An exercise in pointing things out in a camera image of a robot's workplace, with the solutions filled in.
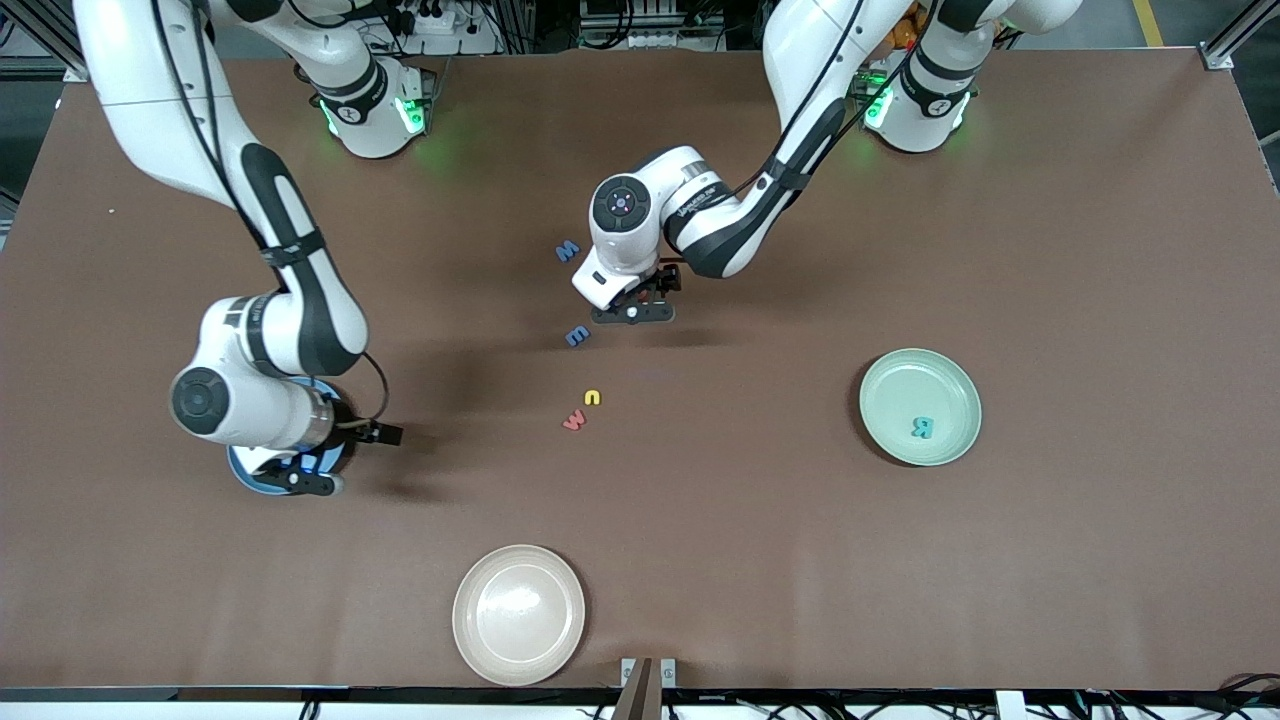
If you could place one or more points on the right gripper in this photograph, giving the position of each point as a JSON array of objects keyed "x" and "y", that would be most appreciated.
[{"x": 384, "y": 434}]

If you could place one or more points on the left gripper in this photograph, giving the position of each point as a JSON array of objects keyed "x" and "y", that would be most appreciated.
[{"x": 663, "y": 283}]

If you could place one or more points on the blue foam letter M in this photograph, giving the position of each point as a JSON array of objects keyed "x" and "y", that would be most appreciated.
[{"x": 567, "y": 250}]

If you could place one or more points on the red foam letter w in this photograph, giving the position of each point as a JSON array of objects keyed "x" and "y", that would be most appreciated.
[{"x": 574, "y": 421}]

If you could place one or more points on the teal foam letter R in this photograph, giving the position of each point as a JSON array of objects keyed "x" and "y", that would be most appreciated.
[{"x": 921, "y": 428}]

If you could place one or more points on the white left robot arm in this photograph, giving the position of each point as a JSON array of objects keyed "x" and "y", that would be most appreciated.
[{"x": 820, "y": 50}]

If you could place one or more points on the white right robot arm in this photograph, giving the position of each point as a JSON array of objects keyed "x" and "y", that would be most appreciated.
[{"x": 130, "y": 100}]

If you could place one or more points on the blue foam letter E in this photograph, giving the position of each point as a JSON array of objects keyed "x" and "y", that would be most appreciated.
[{"x": 578, "y": 336}]

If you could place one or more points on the blue plate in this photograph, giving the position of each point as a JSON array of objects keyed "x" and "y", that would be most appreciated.
[{"x": 250, "y": 482}]

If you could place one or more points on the beige plate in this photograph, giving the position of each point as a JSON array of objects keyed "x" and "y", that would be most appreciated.
[{"x": 518, "y": 615}]

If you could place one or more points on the pale green plate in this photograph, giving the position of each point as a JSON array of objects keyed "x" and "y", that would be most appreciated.
[{"x": 900, "y": 390}]

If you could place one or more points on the dark electronics rack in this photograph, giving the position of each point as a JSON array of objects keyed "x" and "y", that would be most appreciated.
[{"x": 650, "y": 15}]

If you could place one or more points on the white power strip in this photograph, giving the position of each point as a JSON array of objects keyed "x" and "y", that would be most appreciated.
[{"x": 470, "y": 42}]

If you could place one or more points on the orange packets pile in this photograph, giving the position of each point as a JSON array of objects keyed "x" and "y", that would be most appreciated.
[{"x": 903, "y": 35}]

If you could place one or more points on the white block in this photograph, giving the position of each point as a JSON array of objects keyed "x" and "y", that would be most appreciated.
[{"x": 1010, "y": 705}]

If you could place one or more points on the metal mount bracket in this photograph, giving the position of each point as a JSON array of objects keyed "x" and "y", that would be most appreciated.
[{"x": 640, "y": 690}]

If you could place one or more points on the aluminium frame post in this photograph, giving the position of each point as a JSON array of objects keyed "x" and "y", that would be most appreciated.
[
  {"x": 1218, "y": 58},
  {"x": 78, "y": 72}
]

